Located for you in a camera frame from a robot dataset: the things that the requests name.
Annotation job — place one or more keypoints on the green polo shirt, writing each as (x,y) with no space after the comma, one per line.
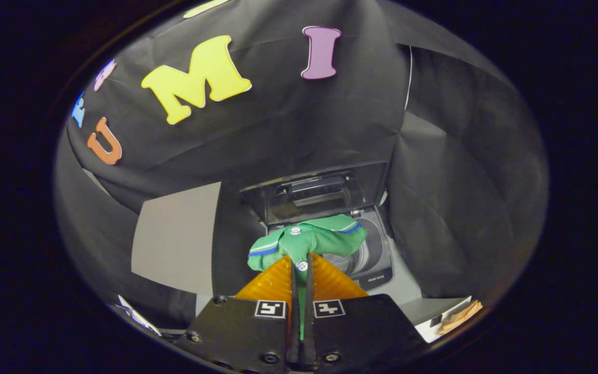
(312,239)

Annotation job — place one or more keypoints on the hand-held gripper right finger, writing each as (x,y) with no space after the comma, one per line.
(356,332)

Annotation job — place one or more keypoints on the white box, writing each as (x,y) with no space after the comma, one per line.
(423,317)

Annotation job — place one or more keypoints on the beige cabinet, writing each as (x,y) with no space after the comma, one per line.
(179,239)

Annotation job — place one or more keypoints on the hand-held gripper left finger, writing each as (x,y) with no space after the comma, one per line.
(247,332)

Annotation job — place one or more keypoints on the grey washing machine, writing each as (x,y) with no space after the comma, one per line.
(377,259)

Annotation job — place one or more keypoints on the black backdrop cloth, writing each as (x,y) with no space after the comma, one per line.
(288,124)

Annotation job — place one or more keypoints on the tan orange object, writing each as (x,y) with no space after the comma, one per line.
(460,317)

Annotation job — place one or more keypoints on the white printed paper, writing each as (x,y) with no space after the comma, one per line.
(135,314)

